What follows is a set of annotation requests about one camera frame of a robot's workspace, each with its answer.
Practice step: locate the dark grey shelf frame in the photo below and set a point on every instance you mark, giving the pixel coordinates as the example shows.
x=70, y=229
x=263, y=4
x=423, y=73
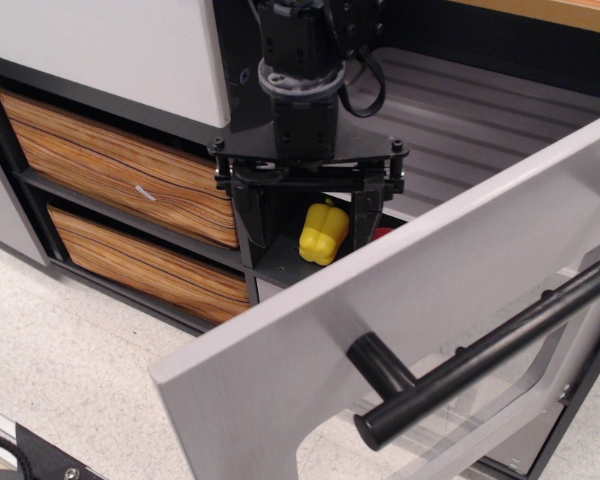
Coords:
x=36, y=192

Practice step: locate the wood-pattern storage bin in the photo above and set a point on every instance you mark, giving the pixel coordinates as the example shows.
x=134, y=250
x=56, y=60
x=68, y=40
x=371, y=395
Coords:
x=203, y=290
x=169, y=187

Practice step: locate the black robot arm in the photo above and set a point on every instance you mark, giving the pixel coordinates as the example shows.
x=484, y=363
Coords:
x=315, y=66

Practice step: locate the upper wood-pattern storage bin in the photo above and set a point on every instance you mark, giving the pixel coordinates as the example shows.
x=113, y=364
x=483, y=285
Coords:
x=169, y=187

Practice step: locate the wooden countertop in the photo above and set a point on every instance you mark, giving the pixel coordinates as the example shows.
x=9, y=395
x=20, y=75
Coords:
x=579, y=14

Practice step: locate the black oven door handle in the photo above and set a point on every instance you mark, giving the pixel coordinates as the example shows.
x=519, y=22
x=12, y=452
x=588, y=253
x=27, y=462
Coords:
x=407, y=399

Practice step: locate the grey toy oven door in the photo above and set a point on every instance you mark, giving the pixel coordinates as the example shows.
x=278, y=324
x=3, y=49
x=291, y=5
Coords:
x=243, y=397

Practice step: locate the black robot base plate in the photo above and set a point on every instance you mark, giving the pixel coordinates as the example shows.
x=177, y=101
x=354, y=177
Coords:
x=49, y=462

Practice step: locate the lower wood-pattern storage bin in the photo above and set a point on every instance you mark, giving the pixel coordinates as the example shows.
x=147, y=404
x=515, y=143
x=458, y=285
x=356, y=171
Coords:
x=203, y=290

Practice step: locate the grey lower oven drawer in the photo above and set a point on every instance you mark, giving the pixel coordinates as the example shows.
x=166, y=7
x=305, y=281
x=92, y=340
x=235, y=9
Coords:
x=267, y=290

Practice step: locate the red toy cup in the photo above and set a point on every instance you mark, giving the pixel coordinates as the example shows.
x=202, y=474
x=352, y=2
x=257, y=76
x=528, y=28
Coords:
x=382, y=231

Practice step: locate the yellow toy bell pepper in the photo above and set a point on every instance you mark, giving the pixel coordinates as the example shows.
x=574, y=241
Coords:
x=325, y=228

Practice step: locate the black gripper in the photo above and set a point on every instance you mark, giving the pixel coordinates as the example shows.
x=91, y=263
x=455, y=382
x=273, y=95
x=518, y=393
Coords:
x=307, y=144

